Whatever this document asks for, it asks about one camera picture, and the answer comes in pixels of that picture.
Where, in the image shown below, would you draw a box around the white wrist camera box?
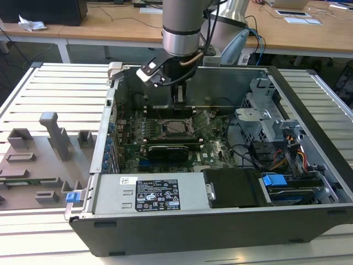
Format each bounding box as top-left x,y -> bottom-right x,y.
136,56 -> 167,88

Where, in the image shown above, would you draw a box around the black RAM slot bank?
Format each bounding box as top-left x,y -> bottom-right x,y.
145,105 -> 194,119
146,137 -> 204,146

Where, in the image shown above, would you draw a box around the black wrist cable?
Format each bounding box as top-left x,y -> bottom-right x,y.
158,51 -> 205,87

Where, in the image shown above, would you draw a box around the silver laptop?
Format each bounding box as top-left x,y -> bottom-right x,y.
271,0 -> 310,9

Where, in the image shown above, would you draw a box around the metal socket cover frame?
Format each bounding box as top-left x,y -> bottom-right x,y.
188,110 -> 212,133

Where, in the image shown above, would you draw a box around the black open PC case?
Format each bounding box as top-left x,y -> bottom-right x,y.
65,62 -> 353,257

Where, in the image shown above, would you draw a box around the blue case latch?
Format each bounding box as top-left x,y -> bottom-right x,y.
66,191 -> 85,204

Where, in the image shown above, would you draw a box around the grey power supply unit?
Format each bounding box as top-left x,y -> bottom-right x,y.
92,173 -> 212,215

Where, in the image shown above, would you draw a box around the yellow red power wires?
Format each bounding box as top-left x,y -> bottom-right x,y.
274,134 -> 308,169

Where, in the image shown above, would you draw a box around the blue disk carrier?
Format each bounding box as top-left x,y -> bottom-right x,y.
263,173 -> 317,205

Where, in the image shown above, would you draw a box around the crumpled white paper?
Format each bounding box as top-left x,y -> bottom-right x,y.
18,14 -> 47,31

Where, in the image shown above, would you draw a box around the black cable bundle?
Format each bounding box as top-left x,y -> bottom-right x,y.
225,118 -> 264,169

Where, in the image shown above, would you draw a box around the CPU socket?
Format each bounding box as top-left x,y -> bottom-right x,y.
158,118 -> 198,140

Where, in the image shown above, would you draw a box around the black plastic air shroud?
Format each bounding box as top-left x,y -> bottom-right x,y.
202,168 -> 274,208

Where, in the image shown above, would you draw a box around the blue cables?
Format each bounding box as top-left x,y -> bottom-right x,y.
249,27 -> 267,63

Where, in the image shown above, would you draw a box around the green RAM stick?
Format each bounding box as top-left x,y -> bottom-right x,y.
0,179 -> 56,186

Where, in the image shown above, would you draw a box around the silver square CPU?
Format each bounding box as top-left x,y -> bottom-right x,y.
167,121 -> 189,134

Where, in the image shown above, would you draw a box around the grey parts rack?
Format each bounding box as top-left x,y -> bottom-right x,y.
0,112 -> 98,211

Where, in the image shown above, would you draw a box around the silver metal drive cage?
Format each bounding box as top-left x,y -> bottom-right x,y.
234,77 -> 302,145

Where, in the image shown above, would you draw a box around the grey case handle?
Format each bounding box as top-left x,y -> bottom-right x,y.
106,62 -> 124,81

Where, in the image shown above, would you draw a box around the black box on desk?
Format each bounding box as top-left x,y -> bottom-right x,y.
0,0 -> 88,27

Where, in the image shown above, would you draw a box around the black graphics card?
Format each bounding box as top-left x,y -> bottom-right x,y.
147,145 -> 190,164

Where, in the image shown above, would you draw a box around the green motherboard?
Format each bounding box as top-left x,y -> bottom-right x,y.
114,107 -> 238,174

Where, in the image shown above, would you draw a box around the pale blue teach pendant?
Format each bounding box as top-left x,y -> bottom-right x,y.
220,28 -> 250,66

